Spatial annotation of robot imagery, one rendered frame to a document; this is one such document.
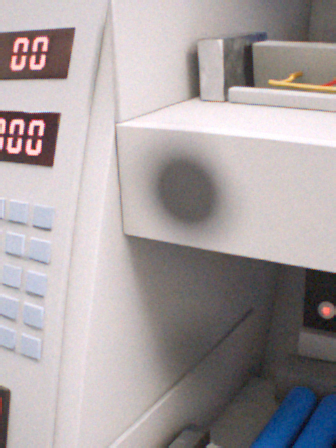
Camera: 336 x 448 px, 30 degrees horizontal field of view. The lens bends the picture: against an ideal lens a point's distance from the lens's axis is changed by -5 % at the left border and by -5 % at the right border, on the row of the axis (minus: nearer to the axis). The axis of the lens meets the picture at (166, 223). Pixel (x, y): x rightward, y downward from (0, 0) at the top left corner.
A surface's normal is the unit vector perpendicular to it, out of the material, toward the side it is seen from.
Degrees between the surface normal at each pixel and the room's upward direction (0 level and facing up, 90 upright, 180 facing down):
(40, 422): 90
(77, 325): 90
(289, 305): 90
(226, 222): 111
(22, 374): 90
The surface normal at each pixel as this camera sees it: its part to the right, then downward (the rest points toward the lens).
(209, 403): 0.85, 0.15
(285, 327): -0.51, -0.02
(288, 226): -0.53, 0.33
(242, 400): -0.06, -0.93
